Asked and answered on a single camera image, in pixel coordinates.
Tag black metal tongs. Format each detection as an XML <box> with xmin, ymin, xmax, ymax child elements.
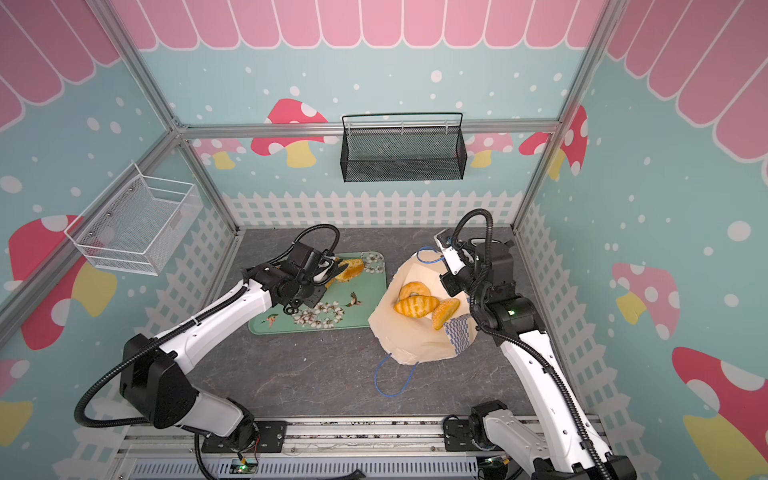
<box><xmin>315</xmin><ymin>258</ymin><xmax>348</xmax><ymax>286</ymax></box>

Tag pale yellow twisted bread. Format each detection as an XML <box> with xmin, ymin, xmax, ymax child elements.
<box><xmin>335</xmin><ymin>258</ymin><xmax>365</xmax><ymax>283</ymax></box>

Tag golden fake croissant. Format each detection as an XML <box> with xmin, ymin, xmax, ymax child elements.
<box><xmin>394</xmin><ymin>295</ymin><xmax>441</xmax><ymax>318</ymax></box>

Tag checkered paper croissant bag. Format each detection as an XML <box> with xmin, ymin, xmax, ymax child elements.
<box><xmin>368</xmin><ymin>248</ymin><xmax>477</xmax><ymax>368</ymax></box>

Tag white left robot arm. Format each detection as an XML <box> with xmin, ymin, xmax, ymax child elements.
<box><xmin>74</xmin><ymin>242</ymin><xmax>346</xmax><ymax>452</ymax></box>

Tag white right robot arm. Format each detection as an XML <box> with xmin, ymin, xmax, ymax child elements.
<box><xmin>435</xmin><ymin>208</ymin><xmax>638</xmax><ymax>479</ymax></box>

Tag sesame fake bun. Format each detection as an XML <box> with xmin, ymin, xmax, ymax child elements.
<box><xmin>431</xmin><ymin>298</ymin><xmax>461</xmax><ymax>331</ymax></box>

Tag glazed fake donut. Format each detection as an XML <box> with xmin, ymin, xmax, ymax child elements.
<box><xmin>398</xmin><ymin>281</ymin><xmax>431</xmax><ymax>300</ymax></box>

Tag green floral serving tray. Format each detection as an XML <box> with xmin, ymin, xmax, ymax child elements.
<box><xmin>247</xmin><ymin>251</ymin><xmax>387</xmax><ymax>336</ymax></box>

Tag black mesh wall basket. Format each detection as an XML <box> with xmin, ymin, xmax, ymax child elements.
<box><xmin>340</xmin><ymin>112</ymin><xmax>468</xmax><ymax>183</ymax></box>

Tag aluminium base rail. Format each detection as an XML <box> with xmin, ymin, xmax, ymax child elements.
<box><xmin>59</xmin><ymin>416</ymin><xmax>661</xmax><ymax>480</ymax></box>

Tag white wire wall basket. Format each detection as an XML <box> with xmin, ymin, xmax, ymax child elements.
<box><xmin>64</xmin><ymin>164</ymin><xmax>203</xmax><ymax>276</ymax></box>

